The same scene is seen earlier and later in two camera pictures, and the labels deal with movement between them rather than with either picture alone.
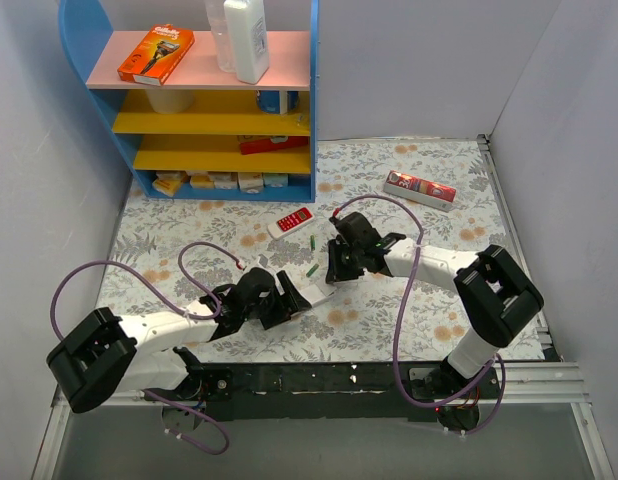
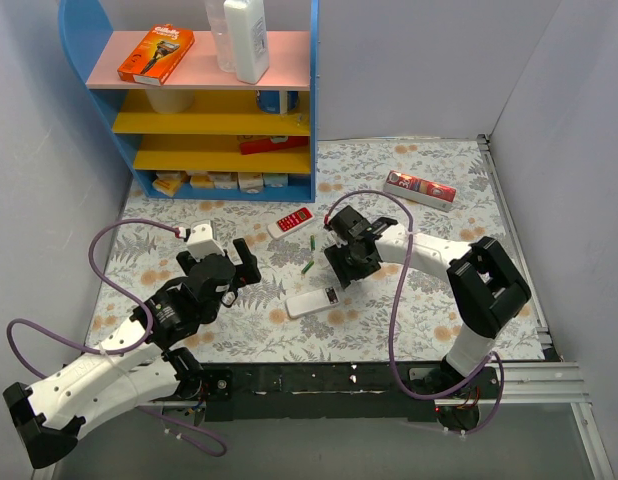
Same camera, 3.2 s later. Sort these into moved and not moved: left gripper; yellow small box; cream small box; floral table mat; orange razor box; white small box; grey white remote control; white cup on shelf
Moved: left gripper; grey white remote control
Not moved: cream small box; yellow small box; orange razor box; floral table mat; white cup on shelf; white small box
